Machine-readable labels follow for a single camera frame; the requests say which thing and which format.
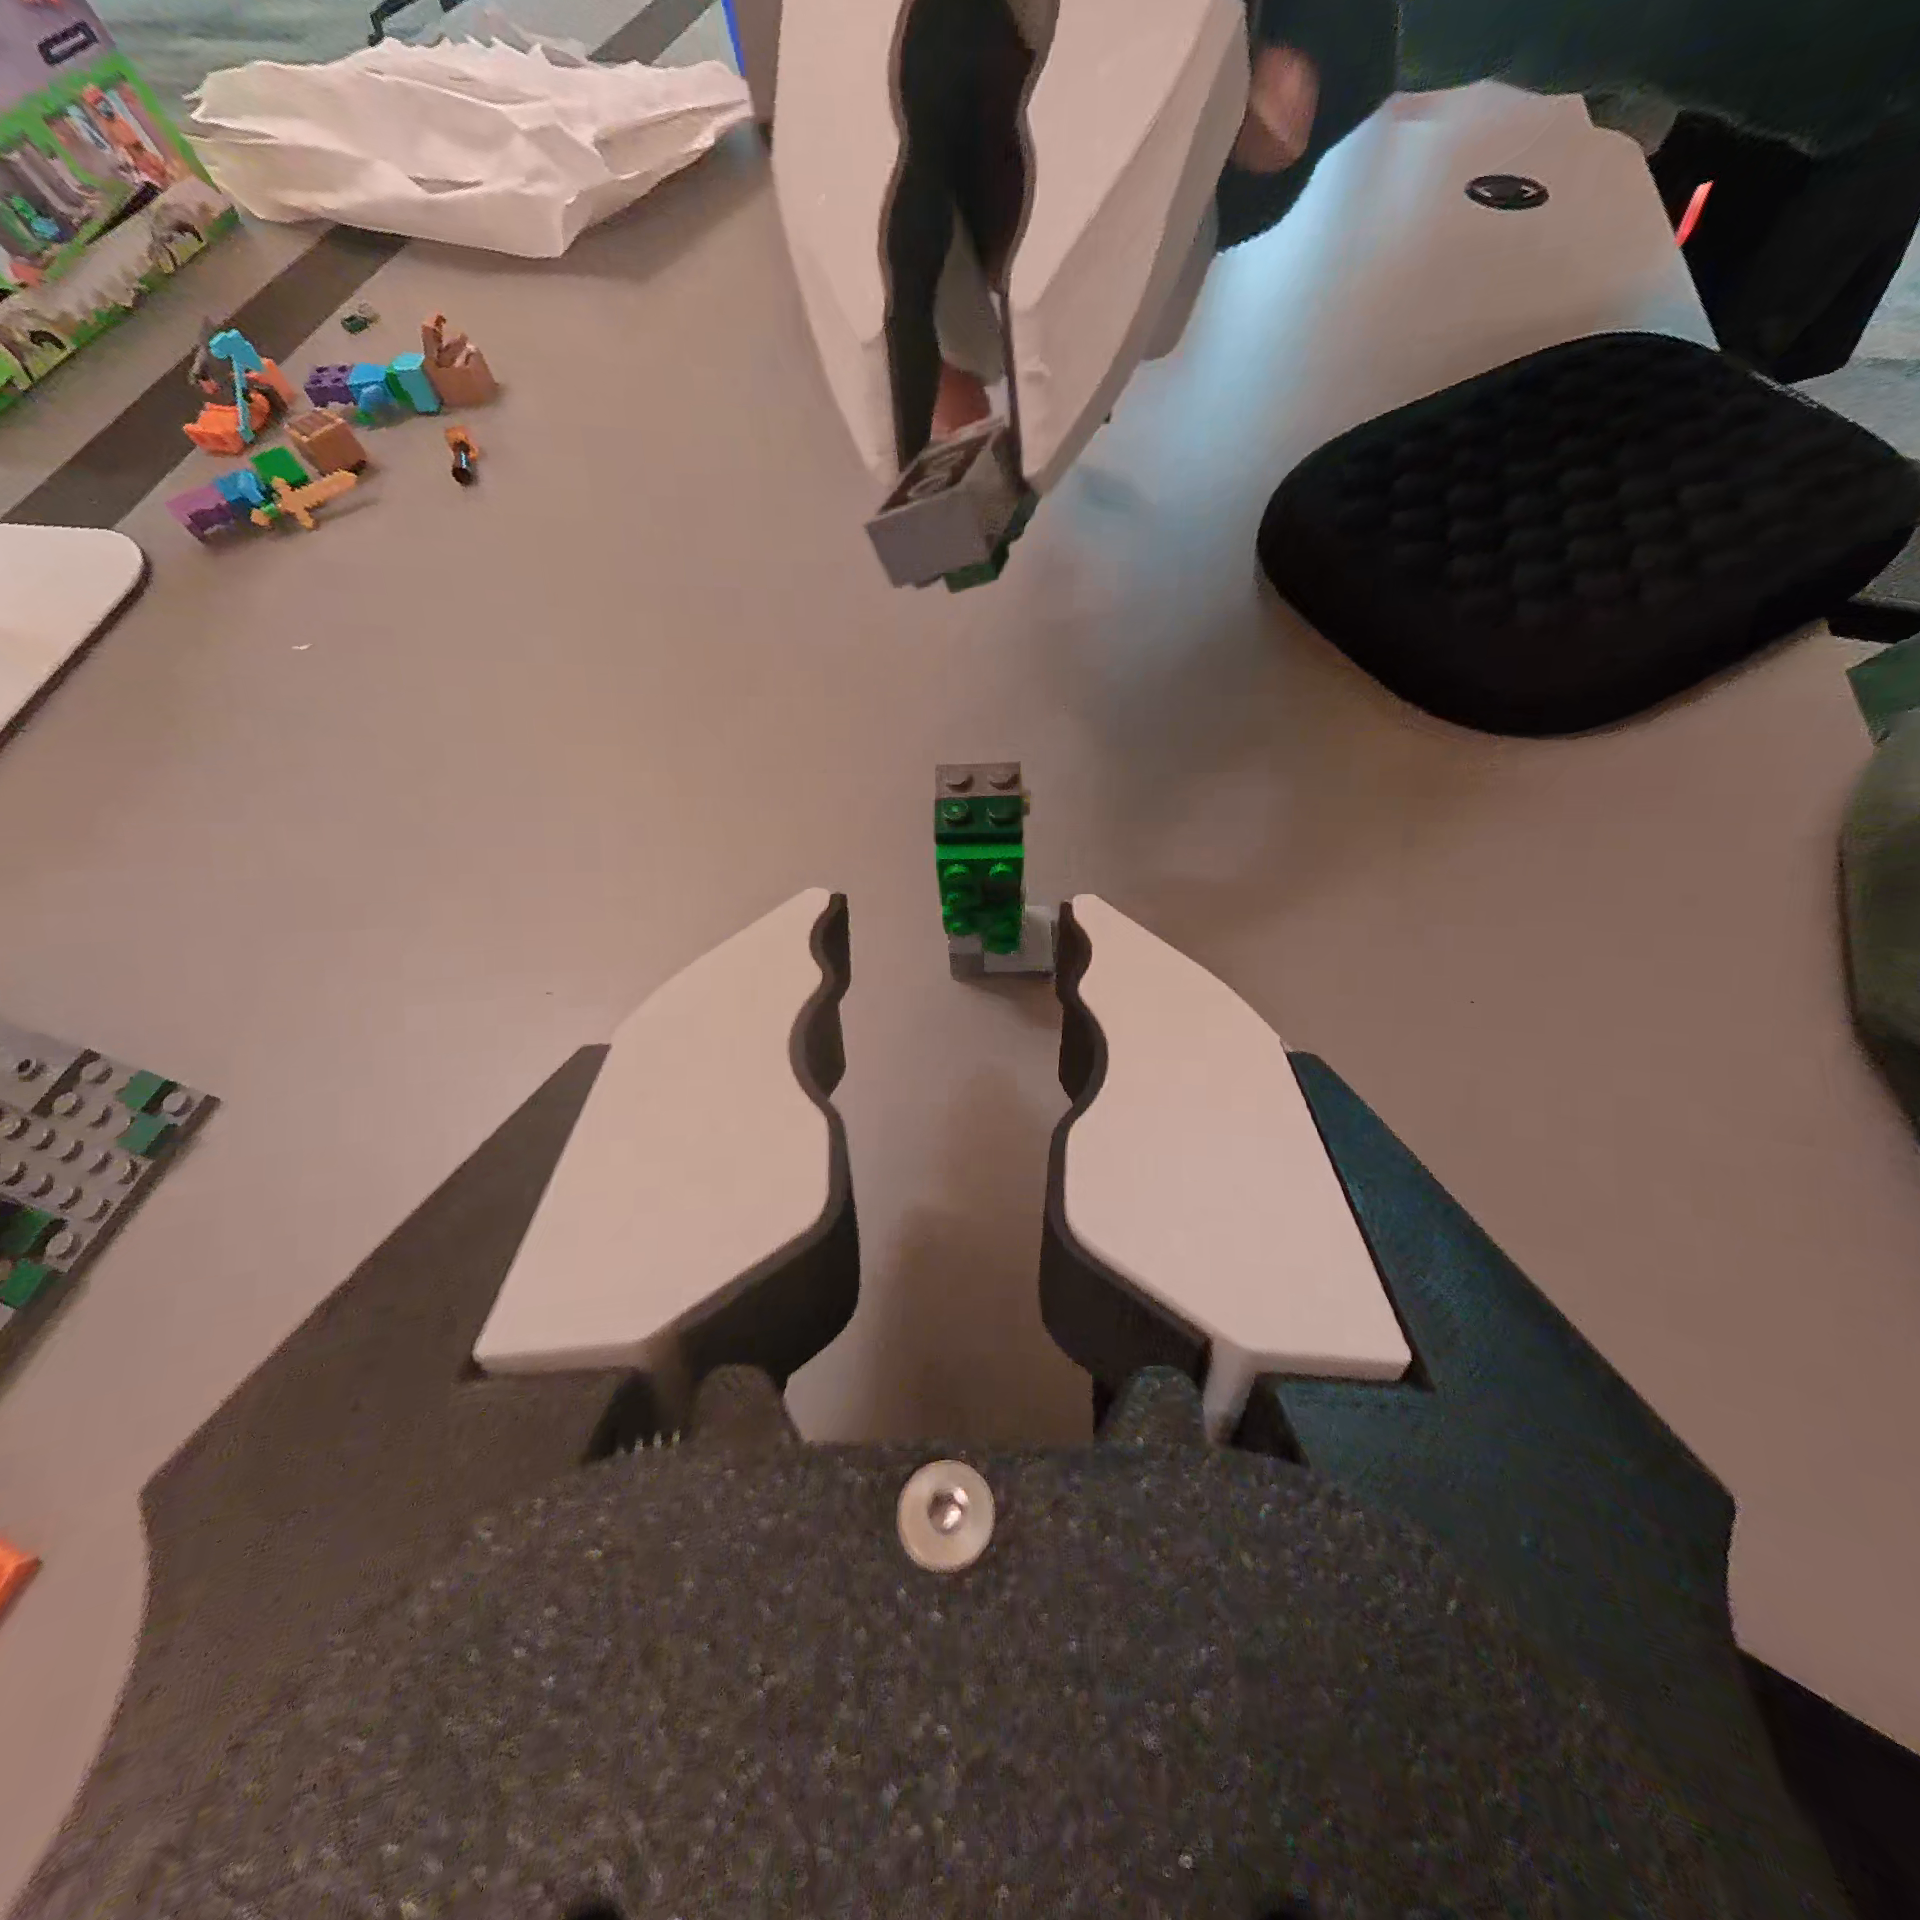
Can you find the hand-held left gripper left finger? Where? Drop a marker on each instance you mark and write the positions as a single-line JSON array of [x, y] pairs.
[[676, 1187]]

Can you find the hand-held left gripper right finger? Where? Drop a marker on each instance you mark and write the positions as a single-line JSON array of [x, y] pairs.
[[1230, 1187]]

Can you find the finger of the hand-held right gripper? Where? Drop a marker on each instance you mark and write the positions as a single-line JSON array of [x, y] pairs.
[[836, 211], [1141, 182]]

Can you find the small grey green brick assembly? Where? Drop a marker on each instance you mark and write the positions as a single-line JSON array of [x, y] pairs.
[[948, 510]]

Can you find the grey white brick column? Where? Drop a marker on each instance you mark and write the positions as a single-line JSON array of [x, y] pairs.
[[1007, 956]]

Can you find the bright green corner plate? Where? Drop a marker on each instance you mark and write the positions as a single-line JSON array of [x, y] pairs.
[[977, 893], [982, 817]]

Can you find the black desk grommet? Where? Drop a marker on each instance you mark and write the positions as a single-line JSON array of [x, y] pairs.
[[1507, 191]]

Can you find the person's right hand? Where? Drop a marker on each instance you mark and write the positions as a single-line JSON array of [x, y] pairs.
[[1276, 115]]

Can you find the white crumpled bag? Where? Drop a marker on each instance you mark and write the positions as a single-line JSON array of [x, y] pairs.
[[451, 137]]

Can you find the pile of colourful brick figures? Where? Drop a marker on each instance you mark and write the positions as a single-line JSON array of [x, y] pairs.
[[300, 452]]

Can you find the grey green brick tower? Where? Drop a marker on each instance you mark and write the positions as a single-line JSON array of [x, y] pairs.
[[76, 1125]]

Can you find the green toy box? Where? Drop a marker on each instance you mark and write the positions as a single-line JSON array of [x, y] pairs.
[[93, 211]]

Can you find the orange brick plate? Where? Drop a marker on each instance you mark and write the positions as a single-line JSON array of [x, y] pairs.
[[13, 1575]]

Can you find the white lamp base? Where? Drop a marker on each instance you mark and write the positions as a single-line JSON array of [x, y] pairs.
[[55, 603]]

